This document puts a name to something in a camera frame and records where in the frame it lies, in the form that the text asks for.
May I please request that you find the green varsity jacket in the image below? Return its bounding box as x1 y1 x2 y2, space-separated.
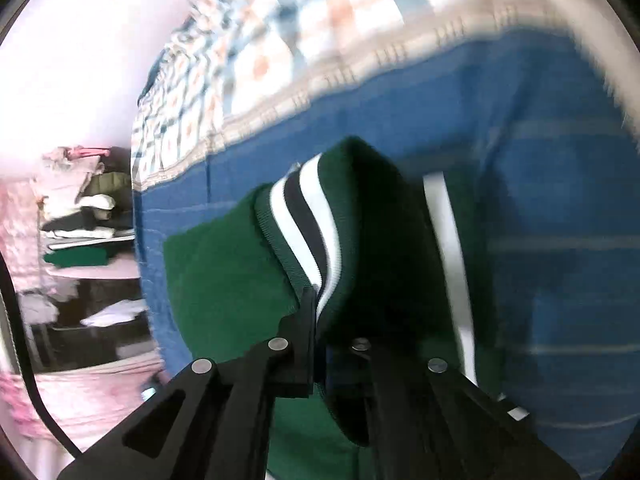
164 138 502 479

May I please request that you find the pile of folded clothes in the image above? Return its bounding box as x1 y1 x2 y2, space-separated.
32 146 134 268

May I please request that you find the white garment on shelf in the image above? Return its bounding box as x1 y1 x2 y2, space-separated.
80 299 148 328

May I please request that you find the pink cloth shelf cover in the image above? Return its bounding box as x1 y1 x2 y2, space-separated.
37 254 140 281

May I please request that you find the blue striped bed sheet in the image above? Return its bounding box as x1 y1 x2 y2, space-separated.
134 28 639 479

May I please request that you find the checkered quilt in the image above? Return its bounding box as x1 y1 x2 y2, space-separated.
131 0 567 191

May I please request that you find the white fleece blanket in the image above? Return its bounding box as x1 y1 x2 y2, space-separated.
549 0 639 131

